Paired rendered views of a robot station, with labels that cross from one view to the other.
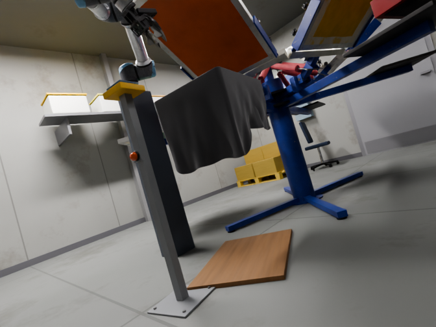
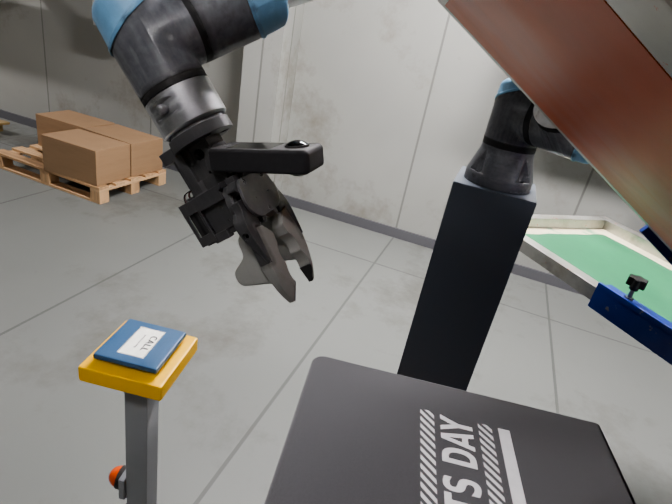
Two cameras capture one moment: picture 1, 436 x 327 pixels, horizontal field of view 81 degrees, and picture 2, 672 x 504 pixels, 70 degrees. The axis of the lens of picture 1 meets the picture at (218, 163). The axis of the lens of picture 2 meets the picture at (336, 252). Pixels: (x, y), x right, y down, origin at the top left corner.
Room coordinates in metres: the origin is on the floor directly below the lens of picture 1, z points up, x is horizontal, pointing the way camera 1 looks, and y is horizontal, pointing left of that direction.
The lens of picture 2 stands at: (1.07, -0.34, 1.46)
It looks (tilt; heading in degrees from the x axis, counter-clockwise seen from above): 25 degrees down; 61
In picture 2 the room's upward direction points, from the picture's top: 11 degrees clockwise
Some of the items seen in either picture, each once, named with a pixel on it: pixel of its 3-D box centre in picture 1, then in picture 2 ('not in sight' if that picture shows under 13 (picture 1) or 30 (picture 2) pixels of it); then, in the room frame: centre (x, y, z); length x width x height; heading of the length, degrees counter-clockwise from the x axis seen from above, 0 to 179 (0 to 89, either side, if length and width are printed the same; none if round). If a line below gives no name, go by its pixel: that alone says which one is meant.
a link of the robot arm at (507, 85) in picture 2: (128, 74); (523, 110); (1.89, 0.45, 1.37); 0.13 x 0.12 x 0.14; 96
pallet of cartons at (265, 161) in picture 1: (264, 163); not in sight; (5.46, -0.95, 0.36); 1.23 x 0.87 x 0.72; 45
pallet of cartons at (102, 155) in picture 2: not in sight; (82, 152); (0.96, 3.87, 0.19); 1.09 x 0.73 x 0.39; 135
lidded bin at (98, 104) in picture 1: (111, 107); not in sight; (3.83, 1.30, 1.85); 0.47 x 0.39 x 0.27; 135
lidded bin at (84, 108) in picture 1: (66, 108); not in sight; (3.39, 1.74, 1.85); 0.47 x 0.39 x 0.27; 135
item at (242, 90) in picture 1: (251, 113); not in sight; (1.36, -0.25, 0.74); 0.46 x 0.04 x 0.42; 147
